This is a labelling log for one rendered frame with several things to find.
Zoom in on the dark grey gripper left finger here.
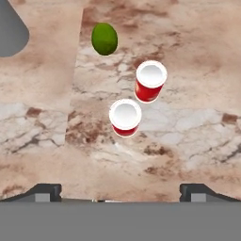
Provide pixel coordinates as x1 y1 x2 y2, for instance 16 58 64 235
0 184 63 203

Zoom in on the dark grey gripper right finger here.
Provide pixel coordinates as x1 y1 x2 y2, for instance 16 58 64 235
179 184 241 203

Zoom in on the red can with white top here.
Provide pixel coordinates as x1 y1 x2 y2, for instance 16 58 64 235
108 98 143 138
134 59 169 104

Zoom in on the green lime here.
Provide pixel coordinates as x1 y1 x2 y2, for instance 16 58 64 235
90 22 119 56

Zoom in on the grey sink basin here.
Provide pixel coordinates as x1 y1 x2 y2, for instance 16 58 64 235
0 0 30 58

